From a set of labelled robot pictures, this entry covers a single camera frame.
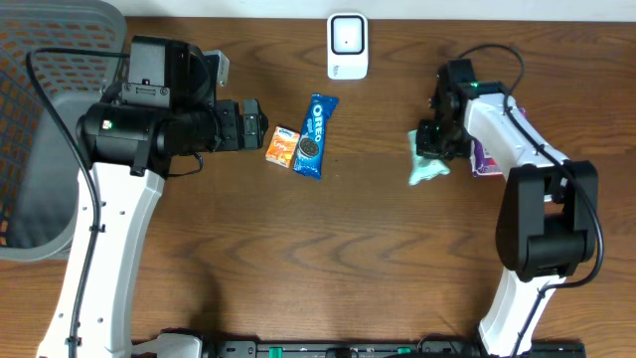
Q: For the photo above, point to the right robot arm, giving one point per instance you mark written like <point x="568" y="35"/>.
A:
<point x="547" y="224"/>

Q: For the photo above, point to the red purple pad pack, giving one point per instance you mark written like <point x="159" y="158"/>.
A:
<point x="482" y="161"/>

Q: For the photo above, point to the orange tissue pack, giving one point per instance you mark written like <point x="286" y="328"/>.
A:
<point x="282" y="146"/>

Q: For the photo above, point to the grey plastic mesh basket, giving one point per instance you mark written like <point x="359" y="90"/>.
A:
<point x="39" y="175"/>

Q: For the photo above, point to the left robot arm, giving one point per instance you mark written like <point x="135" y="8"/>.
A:
<point x="167" y="106"/>

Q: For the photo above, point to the blue Oreo cookie pack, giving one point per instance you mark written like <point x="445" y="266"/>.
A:
<point x="311" y="145"/>

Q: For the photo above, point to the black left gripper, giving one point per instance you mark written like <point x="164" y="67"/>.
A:
<point x="250" y="124"/>

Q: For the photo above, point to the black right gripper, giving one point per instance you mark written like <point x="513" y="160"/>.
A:
<point x="425" y="128"/>

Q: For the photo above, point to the white barcode scanner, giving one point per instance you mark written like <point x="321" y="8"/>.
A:
<point x="347" y="46"/>

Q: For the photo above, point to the mint green wipes pack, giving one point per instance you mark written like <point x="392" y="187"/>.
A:
<point x="422" y="168"/>

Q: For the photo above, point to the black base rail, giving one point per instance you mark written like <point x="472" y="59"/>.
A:
<point x="348" y="349"/>

